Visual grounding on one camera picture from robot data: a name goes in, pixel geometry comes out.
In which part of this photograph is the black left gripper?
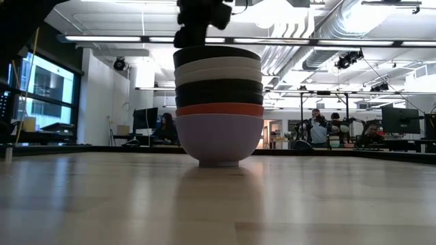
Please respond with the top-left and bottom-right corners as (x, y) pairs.
(173, 0), (233, 48)

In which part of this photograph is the black bowl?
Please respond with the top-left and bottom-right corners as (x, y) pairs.
(175, 78), (264, 98)
(172, 45), (262, 69)
(175, 91), (264, 109)

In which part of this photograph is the white bowl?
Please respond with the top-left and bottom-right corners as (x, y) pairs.
(174, 67), (263, 88)
(174, 56), (262, 78)

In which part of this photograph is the orange bowl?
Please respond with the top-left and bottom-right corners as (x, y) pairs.
(175, 102), (265, 118)

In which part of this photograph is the lavender bowl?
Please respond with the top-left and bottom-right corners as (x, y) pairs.
(175, 113), (265, 167)

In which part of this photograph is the black ceiling spotlight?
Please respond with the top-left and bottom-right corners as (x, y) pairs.
(113, 56), (129, 72)
(334, 50), (364, 71)

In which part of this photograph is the black computer monitor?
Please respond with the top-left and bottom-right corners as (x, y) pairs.
(381, 106), (422, 135)
(131, 107), (159, 131)

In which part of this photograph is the person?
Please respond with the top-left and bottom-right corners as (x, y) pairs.
(305, 108), (330, 148)
(357, 122), (386, 147)
(329, 112), (352, 148)
(153, 112), (178, 146)

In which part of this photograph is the large glass window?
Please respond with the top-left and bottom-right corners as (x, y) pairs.
(6, 50), (76, 132)

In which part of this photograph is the cream plastic container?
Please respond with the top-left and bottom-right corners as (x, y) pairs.
(22, 116), (37, 133)

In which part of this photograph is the small black ceiling device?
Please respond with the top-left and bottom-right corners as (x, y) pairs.
(370, 82), (390, 93)

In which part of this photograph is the small grey cylinder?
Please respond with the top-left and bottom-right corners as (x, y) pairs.
(3, 143), (14, 163)

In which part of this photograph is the black background rig frame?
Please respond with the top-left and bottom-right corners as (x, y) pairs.
(298, 89), (350, 148)

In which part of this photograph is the silver ventilation duct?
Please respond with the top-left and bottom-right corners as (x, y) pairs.
(301, 0), (406, 71)

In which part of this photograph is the tan cable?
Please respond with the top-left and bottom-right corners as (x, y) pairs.
(14, 27), (40, 146)

